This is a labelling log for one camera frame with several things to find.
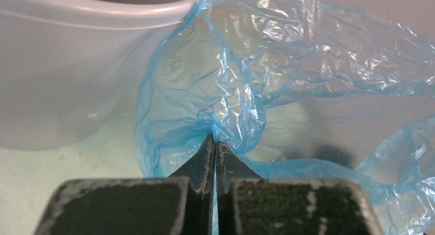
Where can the blue plastic trash bag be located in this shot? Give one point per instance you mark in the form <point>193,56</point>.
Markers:
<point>298,89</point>

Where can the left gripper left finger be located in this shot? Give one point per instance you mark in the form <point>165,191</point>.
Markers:
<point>178,204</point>

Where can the grey plastic trash bin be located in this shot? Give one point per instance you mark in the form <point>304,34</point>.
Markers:
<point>66,64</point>

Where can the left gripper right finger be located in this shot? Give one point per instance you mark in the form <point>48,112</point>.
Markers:
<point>250,204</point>

